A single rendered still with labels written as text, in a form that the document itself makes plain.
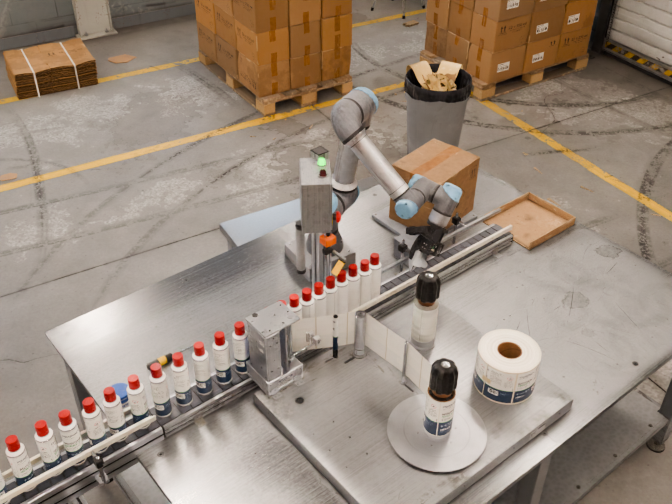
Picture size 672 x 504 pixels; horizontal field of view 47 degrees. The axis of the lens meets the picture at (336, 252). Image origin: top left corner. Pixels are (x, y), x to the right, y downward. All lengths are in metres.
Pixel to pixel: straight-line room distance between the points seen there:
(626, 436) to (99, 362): 2.13
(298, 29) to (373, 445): 4.07
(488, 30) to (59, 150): 3.28
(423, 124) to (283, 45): 1.34
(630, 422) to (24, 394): 2.75
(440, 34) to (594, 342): 4.17
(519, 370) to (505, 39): 4.11
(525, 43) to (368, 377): 4.33
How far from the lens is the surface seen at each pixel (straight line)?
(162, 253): 4.69
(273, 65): 5.99
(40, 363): 4.17
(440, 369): 2.27
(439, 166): 3.27
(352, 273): 2.75
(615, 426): 3.57
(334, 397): 2.57
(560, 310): 3.08
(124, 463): 2.56
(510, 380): 2.54
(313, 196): 2.48
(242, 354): 2.59
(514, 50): 6.43
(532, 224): 3.50
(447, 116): 5.19
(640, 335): 3.07
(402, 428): 2.48
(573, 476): 3.34
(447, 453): 2.44
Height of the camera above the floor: 2.78
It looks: 37 degrees down
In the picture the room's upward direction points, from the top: 1 degrees clockwise
